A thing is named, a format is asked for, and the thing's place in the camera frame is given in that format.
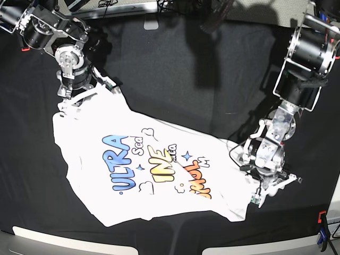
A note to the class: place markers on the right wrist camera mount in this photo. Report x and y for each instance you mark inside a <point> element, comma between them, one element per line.
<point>85,95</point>

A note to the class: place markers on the red blue clamp near right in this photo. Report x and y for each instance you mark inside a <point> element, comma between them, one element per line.
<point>323,231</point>

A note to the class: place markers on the red black clamp far left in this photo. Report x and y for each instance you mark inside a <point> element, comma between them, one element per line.
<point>25,49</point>

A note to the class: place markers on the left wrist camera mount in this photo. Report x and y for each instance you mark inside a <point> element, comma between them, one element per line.
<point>259,201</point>

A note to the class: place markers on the black table cloth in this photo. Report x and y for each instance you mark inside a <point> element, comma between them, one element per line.
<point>218,84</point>

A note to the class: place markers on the white graphic t-shirt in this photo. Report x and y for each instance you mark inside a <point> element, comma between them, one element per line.
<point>123,165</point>

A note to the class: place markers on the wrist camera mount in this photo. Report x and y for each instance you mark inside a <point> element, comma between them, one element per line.
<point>85,95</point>
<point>259,201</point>

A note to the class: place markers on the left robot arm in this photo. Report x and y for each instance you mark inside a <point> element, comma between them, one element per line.
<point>310,57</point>

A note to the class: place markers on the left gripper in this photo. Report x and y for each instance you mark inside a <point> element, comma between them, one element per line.
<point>267,180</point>

